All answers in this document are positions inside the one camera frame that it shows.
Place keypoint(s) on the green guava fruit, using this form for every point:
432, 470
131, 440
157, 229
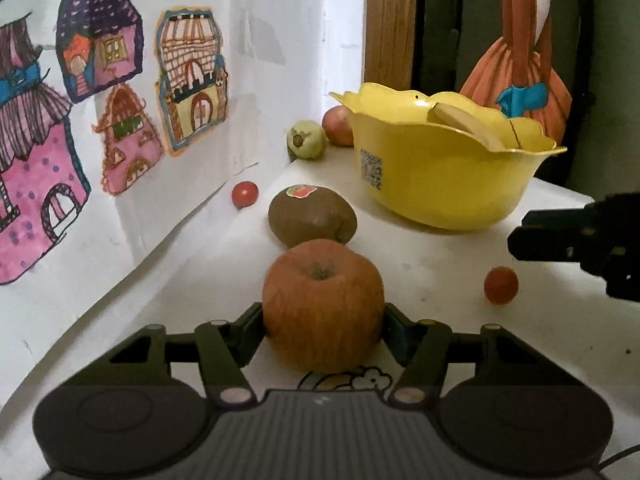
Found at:
307, 140

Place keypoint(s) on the red apple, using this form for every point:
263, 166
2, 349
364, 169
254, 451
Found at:
323, 306
335, 124

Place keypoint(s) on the brown wooden frame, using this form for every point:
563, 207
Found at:
389, 42

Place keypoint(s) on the girl with bubblegum painting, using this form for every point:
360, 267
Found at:
571, 65

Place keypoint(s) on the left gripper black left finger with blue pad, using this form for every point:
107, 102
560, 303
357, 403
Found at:
219, 349

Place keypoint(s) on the banana in bowl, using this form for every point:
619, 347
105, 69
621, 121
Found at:
458, 118

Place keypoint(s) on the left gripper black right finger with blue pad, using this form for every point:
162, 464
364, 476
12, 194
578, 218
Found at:
426, 349

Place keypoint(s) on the brown kiwi with sticker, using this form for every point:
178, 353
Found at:
303, 212

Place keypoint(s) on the paper sheet with house drawings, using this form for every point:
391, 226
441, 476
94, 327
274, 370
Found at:
118, 118

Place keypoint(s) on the yellow plastic fruit bowl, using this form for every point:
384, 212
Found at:
413, 164

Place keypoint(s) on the red apple behind bowl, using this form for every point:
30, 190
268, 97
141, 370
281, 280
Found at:
335, 124

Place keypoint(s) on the small red cherry tomato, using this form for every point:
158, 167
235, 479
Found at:
244, 194

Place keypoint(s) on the cartoon sticker on table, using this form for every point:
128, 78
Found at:
359, 378

